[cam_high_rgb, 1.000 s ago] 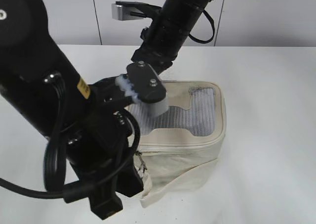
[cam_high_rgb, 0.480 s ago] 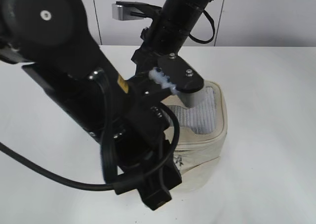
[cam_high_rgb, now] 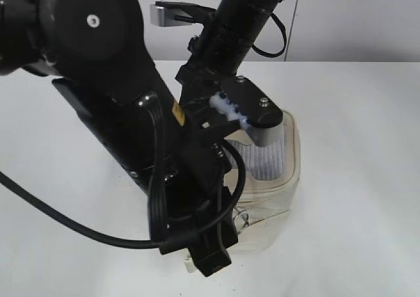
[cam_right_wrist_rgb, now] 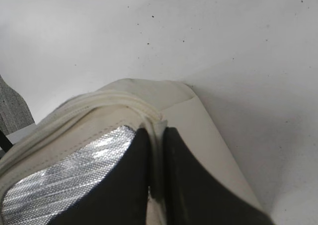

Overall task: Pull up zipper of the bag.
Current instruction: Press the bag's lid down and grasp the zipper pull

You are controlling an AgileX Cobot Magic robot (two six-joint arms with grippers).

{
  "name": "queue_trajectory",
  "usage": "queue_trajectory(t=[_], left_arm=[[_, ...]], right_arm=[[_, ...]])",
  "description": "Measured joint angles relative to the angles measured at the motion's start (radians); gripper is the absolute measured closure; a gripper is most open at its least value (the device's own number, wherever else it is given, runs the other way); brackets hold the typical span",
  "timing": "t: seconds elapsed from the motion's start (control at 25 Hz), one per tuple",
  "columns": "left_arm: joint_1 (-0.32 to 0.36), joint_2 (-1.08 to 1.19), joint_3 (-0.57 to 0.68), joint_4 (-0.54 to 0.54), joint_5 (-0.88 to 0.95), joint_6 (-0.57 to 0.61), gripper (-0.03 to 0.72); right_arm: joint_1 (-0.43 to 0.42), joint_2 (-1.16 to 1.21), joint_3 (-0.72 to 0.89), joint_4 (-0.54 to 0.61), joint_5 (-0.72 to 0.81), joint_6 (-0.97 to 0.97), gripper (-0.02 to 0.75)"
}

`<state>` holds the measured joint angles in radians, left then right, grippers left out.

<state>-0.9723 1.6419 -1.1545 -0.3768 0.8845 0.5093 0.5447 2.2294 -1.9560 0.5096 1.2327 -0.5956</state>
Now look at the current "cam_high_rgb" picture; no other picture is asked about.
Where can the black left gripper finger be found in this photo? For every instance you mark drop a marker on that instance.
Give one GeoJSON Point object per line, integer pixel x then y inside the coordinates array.
{"type": "Point", "coordinates": [209, 253]}

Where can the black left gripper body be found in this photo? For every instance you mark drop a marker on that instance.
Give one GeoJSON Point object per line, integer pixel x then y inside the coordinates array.
{"type": "Point", "coordinates": [193, 210]}

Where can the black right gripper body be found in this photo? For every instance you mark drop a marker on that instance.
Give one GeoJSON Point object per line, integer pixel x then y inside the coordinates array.
{"type": "Point", "coordinates": [210, 113]}

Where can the cream insulated lunch bag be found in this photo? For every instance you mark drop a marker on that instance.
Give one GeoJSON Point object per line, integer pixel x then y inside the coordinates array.
{"type": "Point", "coordinates": [272, 177]}

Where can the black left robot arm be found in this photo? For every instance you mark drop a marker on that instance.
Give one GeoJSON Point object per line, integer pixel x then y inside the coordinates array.
{"type": "Point", "coordinates": [95, 52]}

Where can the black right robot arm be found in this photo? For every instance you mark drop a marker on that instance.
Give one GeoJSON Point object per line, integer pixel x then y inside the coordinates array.
{"type": "Point", "coordinates": [229, 33]}

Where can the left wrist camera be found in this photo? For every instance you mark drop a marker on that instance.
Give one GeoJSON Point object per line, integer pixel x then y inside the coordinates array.
{"type": "Point", "coordinates": [239, 99]}

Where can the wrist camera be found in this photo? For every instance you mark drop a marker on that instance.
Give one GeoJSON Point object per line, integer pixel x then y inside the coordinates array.
{"type": "Point", "coordinates": [173, 14]}
{"type": "Point", "coordinates": [239, 99]}

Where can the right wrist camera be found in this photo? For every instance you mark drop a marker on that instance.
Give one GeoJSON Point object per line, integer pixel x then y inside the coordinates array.
{"type": "Point", "coordinates": [173, 14]}

